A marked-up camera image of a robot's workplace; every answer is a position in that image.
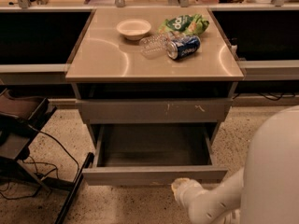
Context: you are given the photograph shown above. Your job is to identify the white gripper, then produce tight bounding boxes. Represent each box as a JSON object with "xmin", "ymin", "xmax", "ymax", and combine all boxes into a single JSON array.
[{"xmin": 171, "ymin": 177, "xmax": 206, "ymax": 208}]

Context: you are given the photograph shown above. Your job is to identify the grey drawer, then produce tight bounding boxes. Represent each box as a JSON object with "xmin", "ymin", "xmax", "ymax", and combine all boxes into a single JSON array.
[
  {"xmin": 76, "ymin": 98, "xmax": 232, "ymax": 124},
  {"xmin": 83, "ymin": 123, "xmax": 227, "ymax": 186}
]

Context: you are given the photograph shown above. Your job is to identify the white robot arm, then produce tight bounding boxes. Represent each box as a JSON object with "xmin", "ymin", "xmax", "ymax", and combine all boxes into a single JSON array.
[{"xmin": 171, "ymin": 105, "xmax": 299, "ymax": 224}]

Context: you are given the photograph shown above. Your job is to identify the grey top drawer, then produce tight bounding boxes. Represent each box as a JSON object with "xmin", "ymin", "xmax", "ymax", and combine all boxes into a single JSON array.
[{"xmin": 76, "ymin": 98, "xmax": 232, "ymax": 124}]

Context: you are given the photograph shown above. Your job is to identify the grey drawer cabinet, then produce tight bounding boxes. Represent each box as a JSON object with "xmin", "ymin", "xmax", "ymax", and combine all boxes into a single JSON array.
[{"xmin": 66, "ymin": 7, "xmax": 243, "ymax": 137}]

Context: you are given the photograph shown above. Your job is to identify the blue pepsi can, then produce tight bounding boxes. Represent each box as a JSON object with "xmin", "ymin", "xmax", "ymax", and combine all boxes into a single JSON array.
[{"xmin": 166, "ymin": 35, "xmax": 201, "ymax": 60}]

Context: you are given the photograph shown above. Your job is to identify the clear plastic bottle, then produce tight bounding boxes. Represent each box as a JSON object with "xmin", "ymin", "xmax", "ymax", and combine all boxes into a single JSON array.
[{"xmin": 139, "ymin": 33, "xmax": 173, "ymax": 59}]

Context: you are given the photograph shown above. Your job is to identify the white bowl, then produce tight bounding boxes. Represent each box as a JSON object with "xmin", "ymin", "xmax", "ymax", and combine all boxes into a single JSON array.
[{"xmin": 116, "ymin": 19, "xmax": 151, "ymax": 41}]

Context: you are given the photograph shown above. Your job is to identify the green chip bag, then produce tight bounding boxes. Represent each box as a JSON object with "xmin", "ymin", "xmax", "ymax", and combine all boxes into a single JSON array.
[{"xmin": 158, "ymin": 14, "xmax": 209, "ymax": 35}]

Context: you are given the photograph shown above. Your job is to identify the black equipment stand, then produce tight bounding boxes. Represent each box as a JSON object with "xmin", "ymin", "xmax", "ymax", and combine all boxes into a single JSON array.
[{"xmin": 0, "ymin": 89, "xmax": 94, "ymax": 224}]

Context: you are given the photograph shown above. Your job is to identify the black cables under shelf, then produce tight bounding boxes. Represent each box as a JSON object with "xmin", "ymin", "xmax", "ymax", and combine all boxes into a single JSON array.
[{"xmin": 232, "ymin": 91, "xmax": 297, "ymax": 102}]

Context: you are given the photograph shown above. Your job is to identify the black floor cable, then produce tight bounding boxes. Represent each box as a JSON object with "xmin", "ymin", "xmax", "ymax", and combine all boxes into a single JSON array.
[{"xmin": 0, "ymin": 126, "xmax": 80, "ymax": 201}]

